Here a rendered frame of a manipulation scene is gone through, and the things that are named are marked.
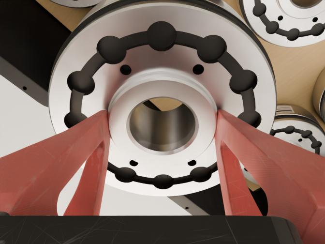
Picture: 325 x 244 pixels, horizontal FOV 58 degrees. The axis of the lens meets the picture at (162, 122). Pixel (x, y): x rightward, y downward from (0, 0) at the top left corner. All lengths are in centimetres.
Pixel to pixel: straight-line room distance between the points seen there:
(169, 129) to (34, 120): 45
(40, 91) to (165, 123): 12
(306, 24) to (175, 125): 17
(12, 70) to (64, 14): 10
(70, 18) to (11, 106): 30
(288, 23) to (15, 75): 22
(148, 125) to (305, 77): 23
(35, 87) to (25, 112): 33
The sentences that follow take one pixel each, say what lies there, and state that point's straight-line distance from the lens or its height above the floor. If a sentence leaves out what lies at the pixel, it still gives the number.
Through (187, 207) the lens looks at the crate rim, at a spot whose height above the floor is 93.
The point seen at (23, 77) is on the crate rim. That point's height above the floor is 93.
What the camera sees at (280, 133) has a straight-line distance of 34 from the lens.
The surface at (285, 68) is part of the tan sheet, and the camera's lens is 34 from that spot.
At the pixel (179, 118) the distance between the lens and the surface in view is 15.
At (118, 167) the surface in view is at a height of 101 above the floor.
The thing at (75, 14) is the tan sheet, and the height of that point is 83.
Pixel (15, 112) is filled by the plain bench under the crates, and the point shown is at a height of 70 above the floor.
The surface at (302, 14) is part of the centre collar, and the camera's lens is 28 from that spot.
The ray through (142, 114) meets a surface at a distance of 15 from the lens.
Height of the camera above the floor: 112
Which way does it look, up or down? 55 degrees down
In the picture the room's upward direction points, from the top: 174 degrees counter-clockwise
